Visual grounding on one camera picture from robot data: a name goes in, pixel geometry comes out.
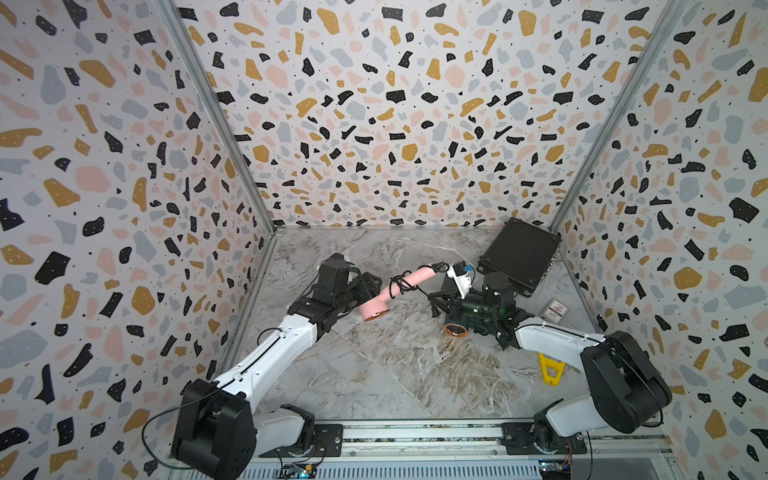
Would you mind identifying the small card box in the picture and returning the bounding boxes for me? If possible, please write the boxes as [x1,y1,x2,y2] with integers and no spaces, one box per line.
[540,299,570,324]

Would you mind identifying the green circuit board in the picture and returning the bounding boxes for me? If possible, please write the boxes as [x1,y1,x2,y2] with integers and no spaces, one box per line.
[279,463,317,480]

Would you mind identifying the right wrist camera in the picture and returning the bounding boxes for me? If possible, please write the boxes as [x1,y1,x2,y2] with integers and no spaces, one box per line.
[447,261,474,299]

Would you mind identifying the black cord of pink dryer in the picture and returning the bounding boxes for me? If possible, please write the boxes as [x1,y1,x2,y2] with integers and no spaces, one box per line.
[386,260,457,319]

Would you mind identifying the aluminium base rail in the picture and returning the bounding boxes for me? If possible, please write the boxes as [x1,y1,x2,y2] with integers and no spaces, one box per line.
[239,419,684,479]

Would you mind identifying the pink hair dryer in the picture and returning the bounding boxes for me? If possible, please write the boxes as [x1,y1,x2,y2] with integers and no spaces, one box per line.
[359,265,438,322]

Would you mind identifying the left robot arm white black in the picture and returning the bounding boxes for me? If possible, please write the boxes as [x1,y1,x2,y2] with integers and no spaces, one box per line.
[170,267,382,479]

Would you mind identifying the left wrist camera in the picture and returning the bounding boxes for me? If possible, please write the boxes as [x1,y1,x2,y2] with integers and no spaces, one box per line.
[313,253,359,304]

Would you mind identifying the green hair dryer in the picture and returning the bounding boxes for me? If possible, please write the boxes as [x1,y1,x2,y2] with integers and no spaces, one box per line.
[443,321,478,338]

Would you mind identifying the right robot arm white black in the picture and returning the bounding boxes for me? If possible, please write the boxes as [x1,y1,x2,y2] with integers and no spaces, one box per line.
[428,273,672,454]

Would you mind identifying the yellow triangular plastic piece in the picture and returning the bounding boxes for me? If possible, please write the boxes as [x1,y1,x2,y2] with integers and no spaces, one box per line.
[538,353,566,386]

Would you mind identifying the black case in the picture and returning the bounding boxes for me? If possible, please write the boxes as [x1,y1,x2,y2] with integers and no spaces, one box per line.
[478,218,562,298]

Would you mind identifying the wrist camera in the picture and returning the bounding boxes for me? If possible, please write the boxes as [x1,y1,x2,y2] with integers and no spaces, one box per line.
[313,253,359,304]
[447,261,474,299]

